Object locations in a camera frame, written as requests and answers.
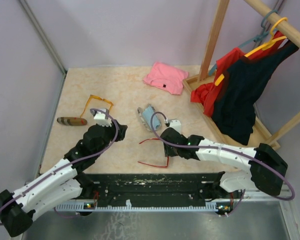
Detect folded pink shirt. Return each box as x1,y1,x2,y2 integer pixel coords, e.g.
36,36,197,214
142,61,189,95

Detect light blue cloth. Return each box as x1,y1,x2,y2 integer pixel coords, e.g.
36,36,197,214
141,104,162,131

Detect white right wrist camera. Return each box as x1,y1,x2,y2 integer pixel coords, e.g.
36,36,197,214
166,119,182,133

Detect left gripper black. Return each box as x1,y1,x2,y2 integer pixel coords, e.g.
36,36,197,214
94,118,128,158

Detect map print glasses case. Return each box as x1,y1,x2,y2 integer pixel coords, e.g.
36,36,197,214
137,104,162,132

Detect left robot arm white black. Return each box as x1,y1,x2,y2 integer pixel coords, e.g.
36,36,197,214
0,120,128,237

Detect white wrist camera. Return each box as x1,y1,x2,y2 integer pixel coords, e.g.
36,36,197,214
90,108,112,127
166,119,182,133

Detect red shirt hanging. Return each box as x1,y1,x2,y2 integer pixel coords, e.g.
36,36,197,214
190,31,284,117

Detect orange sunglasses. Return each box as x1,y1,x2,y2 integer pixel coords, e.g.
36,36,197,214
80,94,114,118

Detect red sunglasses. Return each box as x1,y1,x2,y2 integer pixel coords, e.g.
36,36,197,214
137,137,170,169

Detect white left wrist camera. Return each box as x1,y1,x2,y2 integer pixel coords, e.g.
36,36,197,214
90,108,112,127

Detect brown striped glasses case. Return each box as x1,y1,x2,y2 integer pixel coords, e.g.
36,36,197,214
56,117,88,127

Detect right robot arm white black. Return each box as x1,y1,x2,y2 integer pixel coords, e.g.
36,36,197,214
160,127,288,198

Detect dark navy shirt hanging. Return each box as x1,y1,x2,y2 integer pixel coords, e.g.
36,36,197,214
211,40,299,146

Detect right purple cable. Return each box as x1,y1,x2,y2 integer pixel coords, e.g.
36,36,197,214
150,111,296,217

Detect teal hanger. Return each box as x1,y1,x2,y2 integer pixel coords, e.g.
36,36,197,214
209,9,278,76

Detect yellow hanger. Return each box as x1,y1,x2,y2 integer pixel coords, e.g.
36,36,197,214
208,23,287,87

